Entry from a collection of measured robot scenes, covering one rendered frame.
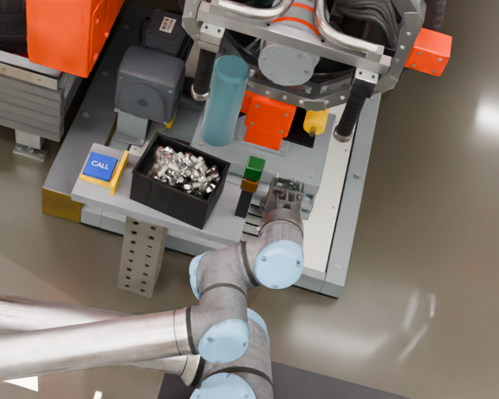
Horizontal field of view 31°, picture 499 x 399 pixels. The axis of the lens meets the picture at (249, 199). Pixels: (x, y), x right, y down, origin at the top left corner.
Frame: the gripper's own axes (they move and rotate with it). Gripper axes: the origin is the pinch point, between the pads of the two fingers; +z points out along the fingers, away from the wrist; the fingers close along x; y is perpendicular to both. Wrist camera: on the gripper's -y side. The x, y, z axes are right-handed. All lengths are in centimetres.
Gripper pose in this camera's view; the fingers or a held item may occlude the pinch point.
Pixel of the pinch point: (280, 189)
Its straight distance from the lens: 202.9
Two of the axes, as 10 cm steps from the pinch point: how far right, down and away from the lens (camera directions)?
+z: 0.5, -4.7, 8.8
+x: -9.7, -2.2, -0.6
